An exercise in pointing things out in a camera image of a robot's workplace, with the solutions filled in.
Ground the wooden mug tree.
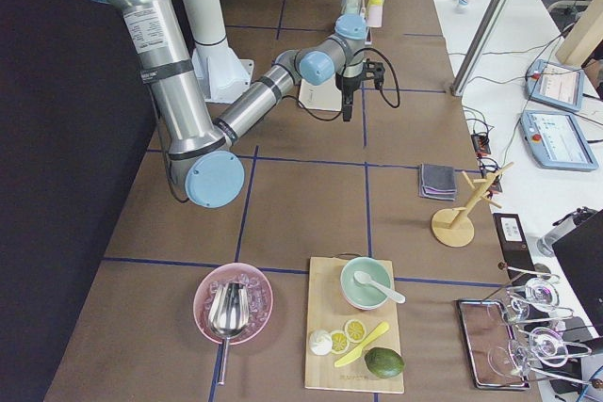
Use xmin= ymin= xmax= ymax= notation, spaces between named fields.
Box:
xmin=431 ymin=162 xmax=513 ymax=248

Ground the metal board handle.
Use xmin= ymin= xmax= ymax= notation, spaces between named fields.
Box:
xmin=332 ymin=252 xmax=372 ymax=260

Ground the pink cup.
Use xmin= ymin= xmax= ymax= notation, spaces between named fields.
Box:
xmin=366 ymin=4 xmax=383 ymax=28

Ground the teach pendant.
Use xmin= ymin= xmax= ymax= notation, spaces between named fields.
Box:
xmin=526 ymin=59 xmax=585 ymax=113
xmin=520 ymin=110 xmax=599 ymax=172

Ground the folded grey cloth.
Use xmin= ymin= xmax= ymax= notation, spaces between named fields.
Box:
xmin=418 ymin=163 xmax=457 ymax=201

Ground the upper teach pendant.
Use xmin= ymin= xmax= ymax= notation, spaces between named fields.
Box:
xmin=526 ymin=59 xmax=585 ymax=113

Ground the lemon slice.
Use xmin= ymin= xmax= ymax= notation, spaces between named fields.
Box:
xmin=343 ymin=318 xmax=367 ymax=344
xmin=329 ymin=330 xmax=350 ymax=355

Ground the yellow plastic knife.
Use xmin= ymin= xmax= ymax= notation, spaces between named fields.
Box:
xmin=334 ymin=321 xmax=390 ymax=368

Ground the black box with label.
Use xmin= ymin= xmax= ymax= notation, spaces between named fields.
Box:
xmin=493 ymin=213 xmax=534 ymax=270

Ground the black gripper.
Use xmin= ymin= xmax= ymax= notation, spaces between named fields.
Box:
xmin=335 ymin=59 xmax=385 ymax=121

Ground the lower teach pendant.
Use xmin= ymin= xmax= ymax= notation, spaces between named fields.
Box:
xmin=520 ymin=110 xmax=599 ymax=172

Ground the green avocado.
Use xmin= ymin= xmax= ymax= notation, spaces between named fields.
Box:
xmin=364 ymin=347 xmax=405 ymax=378

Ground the pink bowl with ice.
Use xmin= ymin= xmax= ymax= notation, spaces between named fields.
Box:
xmin=193 ymin=263 xmax=273 ymax=345

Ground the white spoon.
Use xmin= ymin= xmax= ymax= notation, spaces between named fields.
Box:
xmin=353 ymin=270 xmax=406 ymax=304

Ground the metal ice scoop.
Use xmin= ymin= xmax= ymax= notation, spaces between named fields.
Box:
xmin=208 ymin=282 xmax=250 ymax=385

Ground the white wire cup rack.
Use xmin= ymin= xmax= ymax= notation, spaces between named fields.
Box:
xmin=341 ymin=0 xmax=374 ymax=46

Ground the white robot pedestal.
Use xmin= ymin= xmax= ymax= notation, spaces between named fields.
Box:
xmin=183 ymin=0 xmax=254 ymax=104

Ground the green cup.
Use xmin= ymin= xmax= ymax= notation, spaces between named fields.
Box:
xmin=342 ymin=0 xmax=361 ymax=15

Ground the cream rabbit tray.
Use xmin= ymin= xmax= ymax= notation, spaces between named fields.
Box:
xmin=297 ymin=29 xmax=373 ymax=113

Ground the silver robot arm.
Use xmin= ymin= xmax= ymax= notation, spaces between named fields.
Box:
xmin=92 ymin=0 xmax=369 ymax=208

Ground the green bowl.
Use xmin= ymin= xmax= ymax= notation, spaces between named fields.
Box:
xmin=339 ymin=257 xmax=393 ymax=311

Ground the aluminium frame post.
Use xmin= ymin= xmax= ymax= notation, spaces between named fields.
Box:
xmin=450 ymin=0 xmax=510 ymax=97

